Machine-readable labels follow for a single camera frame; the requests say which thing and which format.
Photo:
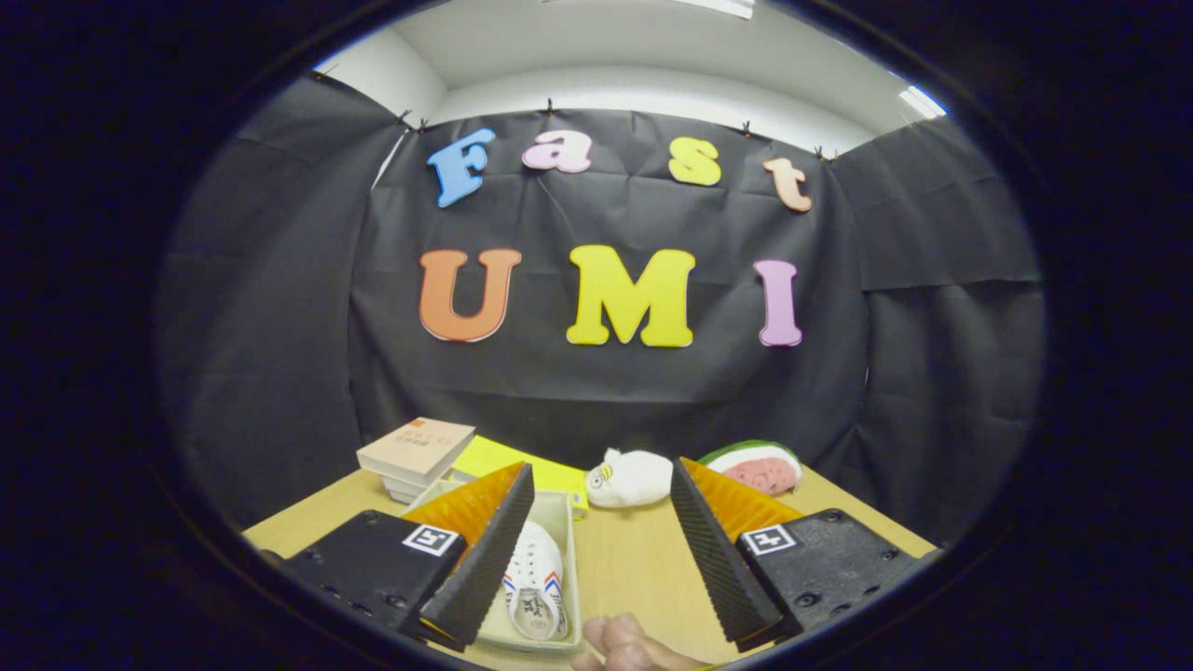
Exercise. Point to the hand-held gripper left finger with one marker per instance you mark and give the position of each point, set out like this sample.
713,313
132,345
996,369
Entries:
485,568

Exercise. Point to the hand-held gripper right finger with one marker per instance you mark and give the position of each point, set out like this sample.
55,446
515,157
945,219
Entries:
722,568

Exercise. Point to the black backdrop cloth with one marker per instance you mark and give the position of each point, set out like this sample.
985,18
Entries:
280,326

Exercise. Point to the white canvas shoe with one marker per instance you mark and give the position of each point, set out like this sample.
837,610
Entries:
536,568

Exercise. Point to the long ceiling light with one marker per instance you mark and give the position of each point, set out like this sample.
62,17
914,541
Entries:
718,7

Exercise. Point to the small ceiling light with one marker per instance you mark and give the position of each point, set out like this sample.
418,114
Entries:
923,101

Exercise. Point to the white plush toy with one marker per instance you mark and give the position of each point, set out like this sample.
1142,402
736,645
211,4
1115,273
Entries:
634,480

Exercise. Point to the beige book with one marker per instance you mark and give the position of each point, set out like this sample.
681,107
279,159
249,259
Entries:
415,447

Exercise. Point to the watermelon slice plush toy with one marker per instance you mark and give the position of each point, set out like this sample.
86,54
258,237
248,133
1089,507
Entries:
760,466

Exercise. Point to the grey fabric storage box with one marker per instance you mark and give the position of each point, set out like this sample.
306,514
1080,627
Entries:
552,508

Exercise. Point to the white book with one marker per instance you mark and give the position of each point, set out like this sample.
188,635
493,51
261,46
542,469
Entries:
401,489

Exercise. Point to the yellow book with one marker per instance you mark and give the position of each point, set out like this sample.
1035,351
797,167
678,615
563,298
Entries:
508,458

